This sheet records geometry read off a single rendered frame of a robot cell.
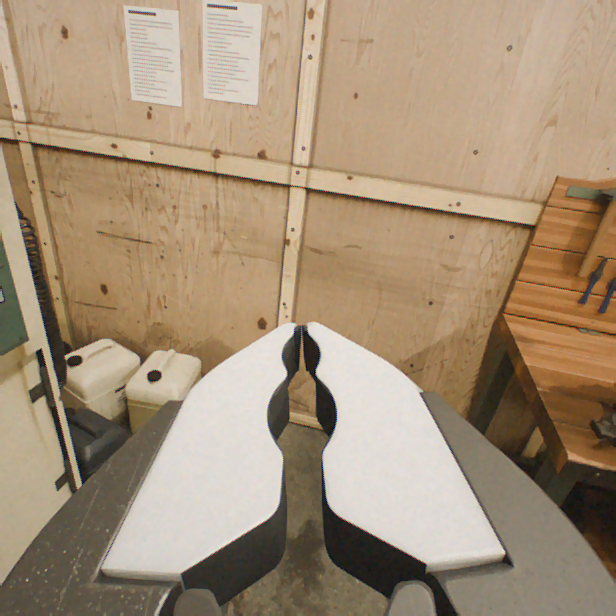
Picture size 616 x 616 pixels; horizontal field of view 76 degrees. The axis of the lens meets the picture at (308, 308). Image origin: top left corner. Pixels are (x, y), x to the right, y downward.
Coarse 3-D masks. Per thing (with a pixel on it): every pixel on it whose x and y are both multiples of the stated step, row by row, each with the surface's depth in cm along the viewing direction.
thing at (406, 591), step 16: (192, 592) 6; (208, 592) 6; (400, 592) 6; (416, 592) 6; (176, 608) 5; (192, 608) 5; (208, 608) 5; (400, 608) 5; (416, 608) 5; (432, 608) 5
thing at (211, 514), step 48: (288, 336) 12; (240, 384) 10; (288, 384) 12; (192, 432) 8; (240, 432) 8; (192, 480) 7; (240, 480) 7; (144, 528) 7; (192, 528) 7; (240, 528) 7; (144, 576) 6; (192, 576) 6; (240, 576) 7
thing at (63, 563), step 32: (160, 416) 9; (128, 448) 8; (96, 480) 7; (128, 480) 7; (64, 512) 7; (96, 512) 7; (128, 512) 7; (32, 544) 6; (64, 544) 6; (96, 544) 6; (32, 576) 6; (64, 576) 6; (96, 576) 6; (0, 608) 6; (32, 608) 6; (64, 608) 6; (96, 608) 6; (128, 608) 6; (160, 608) 6
